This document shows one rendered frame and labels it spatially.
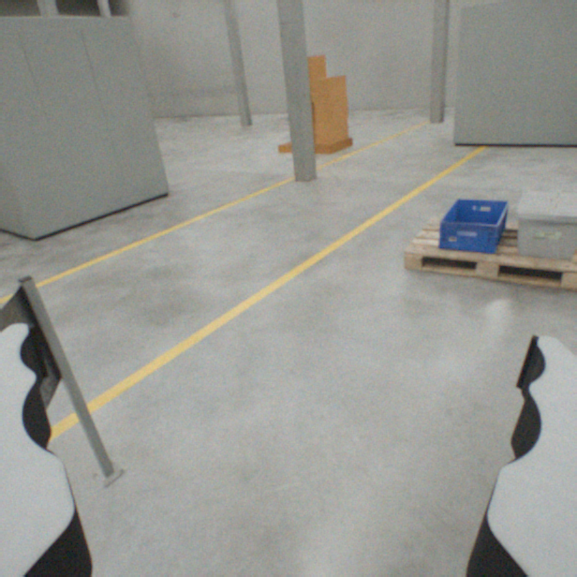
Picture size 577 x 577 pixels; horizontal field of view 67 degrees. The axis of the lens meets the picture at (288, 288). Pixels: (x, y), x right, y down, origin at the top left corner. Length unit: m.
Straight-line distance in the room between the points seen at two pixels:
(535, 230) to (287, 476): 2.32
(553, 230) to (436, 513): 2.12
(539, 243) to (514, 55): 4.67
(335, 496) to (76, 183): 4.98
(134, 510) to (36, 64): 4.90
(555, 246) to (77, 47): 5.30
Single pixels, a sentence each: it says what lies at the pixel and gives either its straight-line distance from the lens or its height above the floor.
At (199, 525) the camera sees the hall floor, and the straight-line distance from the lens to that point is 1.92.
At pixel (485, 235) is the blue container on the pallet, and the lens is 3.42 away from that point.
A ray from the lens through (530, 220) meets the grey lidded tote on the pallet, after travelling 3.36.
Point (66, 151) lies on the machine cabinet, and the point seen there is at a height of 0.89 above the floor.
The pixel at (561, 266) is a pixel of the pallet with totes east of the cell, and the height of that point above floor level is 0.15.
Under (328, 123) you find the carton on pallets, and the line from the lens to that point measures 8.33.
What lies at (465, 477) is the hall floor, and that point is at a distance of 2.00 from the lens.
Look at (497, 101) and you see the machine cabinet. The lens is 7.81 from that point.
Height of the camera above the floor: 1.52
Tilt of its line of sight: 27 degrees down
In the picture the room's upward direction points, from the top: 7 degrees counter-clockwise
